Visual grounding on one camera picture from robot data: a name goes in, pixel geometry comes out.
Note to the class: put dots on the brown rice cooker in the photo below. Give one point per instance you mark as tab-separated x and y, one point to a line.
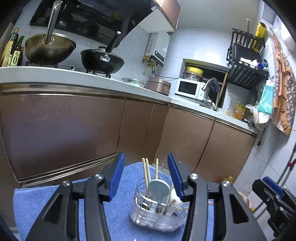
158	85

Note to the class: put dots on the brass wok with handle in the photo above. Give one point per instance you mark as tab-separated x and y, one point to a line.
50	48

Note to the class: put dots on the white microwave oven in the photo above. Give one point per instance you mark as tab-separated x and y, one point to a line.
190	89

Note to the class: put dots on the steel bowl green board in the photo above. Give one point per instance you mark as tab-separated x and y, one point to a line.
134	82

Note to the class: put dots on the black frying pan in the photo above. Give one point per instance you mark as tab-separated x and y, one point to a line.
102	60

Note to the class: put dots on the yellow roll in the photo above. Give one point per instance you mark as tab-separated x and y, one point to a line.
260	33

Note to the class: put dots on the gas stove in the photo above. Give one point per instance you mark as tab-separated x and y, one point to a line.
28	63

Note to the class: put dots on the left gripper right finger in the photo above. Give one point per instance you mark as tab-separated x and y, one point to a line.
232	219

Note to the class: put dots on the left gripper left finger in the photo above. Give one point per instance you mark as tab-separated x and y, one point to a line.
59	219

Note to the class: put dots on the brown lower cabinets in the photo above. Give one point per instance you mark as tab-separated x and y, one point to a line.
51	133

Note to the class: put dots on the yellow detergent bottle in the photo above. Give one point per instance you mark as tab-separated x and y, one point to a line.
239	111

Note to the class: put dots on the teal plastic bag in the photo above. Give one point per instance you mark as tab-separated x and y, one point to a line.
266	101

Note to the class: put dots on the oil bottle yellow label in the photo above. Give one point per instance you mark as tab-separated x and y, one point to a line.
17	52

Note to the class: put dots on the beige trash bin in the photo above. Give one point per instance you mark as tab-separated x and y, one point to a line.
245	199

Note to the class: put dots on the black range hood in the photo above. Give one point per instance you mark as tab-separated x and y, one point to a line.
100	20

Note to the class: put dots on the blue towel mat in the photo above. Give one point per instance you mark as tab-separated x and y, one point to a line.
29	202

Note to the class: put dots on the wooden rolling pin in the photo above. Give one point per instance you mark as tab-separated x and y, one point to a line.
248	25

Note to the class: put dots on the clear wire utensil holder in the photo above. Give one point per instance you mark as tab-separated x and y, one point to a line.
156	215

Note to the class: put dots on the large pale blue spoon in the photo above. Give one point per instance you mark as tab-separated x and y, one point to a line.
158	190

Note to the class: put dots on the orange floral apron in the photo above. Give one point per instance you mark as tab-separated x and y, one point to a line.
284	91

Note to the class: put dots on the black wall dish rack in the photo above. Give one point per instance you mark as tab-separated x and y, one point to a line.
245	63

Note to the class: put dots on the cooking oil jug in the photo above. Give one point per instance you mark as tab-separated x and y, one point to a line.
229	179

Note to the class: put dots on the white water heater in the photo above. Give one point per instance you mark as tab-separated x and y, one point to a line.
157	47

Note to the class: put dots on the chrome kitchen faucet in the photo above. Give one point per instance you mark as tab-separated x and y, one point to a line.
211	91

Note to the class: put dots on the small white spoon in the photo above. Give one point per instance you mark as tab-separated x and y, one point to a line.
173	203

